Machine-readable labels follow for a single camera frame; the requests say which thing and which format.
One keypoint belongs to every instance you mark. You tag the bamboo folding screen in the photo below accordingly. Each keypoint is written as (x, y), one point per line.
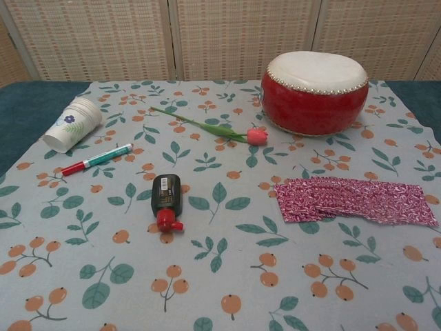
(220, 38)

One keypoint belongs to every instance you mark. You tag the red drum with white skin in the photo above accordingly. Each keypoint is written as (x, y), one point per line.
(310, 103)

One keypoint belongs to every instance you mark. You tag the pink knitted cloth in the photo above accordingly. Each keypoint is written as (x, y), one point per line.
(327, 203)

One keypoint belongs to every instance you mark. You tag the stacked floral paper cups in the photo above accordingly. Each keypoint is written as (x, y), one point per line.
(74, 125)

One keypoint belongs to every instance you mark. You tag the floral grey tablecloth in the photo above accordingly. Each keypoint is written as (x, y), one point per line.
(220, 269)

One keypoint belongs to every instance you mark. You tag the pink artificial tulip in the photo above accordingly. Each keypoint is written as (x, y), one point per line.
(256, 137)

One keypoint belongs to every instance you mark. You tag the red and green marker pen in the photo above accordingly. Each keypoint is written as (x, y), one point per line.
(103, 158)

